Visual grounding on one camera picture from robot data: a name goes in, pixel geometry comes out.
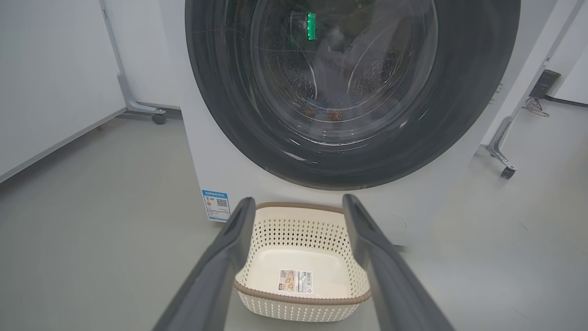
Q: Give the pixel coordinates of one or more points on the washing machine door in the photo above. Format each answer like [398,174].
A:
[220,92]

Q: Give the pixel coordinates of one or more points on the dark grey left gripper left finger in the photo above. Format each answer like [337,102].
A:
[216,276]

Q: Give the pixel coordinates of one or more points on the blue bear-print garment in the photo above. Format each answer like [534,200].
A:
[330,108]

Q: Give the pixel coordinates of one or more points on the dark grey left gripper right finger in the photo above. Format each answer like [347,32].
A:
[390,285]

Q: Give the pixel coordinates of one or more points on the blue energy label sticker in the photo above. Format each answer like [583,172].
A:
[216,206]

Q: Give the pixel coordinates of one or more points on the white front-load washing machine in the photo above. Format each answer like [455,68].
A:
[220,174]

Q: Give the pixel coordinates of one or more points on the white partition panel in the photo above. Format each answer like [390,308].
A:
[46,69]

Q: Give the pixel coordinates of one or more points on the black wall box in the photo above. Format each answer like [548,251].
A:
[544,83]

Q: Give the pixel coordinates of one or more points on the barcode basket label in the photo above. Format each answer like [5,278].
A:
[296,282]

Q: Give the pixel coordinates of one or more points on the grey wheeled stand leg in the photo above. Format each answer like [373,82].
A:
[126,92]
[503,138]

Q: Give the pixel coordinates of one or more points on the cream perforated laundry basket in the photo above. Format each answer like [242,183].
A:
[298,308]

